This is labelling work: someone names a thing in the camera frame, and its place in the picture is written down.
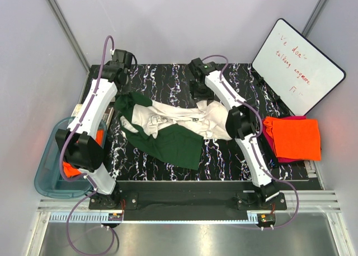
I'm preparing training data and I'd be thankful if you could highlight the white and green t-shirt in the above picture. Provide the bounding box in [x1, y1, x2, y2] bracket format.
[115, 92, 232, 170]

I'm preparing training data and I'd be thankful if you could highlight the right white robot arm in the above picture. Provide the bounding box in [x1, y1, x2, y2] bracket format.
[189, 58, 279, 210]

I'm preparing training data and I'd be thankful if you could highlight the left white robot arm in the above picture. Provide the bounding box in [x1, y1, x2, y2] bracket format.
[55, 49, 137, 209]

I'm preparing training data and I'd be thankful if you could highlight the Brideshead Revisited paperback book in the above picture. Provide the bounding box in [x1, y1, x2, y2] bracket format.
[71, 104, 114, 127]

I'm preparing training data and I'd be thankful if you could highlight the white dry-erase board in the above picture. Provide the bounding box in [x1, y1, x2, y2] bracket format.
[252, 18, 346, 116]

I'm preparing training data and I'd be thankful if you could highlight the folded orange t-shirt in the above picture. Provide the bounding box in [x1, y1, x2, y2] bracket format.
[271, 118, 321, 161]

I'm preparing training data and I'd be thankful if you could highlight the orange t-shirt in bin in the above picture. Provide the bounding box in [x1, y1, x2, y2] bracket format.
[63, 129, 105, 178]

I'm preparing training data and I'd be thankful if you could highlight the teal plastic bin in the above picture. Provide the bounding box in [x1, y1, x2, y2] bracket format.
[34, 117, 110, 199]

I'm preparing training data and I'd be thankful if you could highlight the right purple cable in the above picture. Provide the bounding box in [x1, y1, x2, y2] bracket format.
[202, 54, 302, 230]

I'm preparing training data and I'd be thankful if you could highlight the aluminium frame rail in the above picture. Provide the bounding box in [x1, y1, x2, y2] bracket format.
[37, 190, 340, 225]

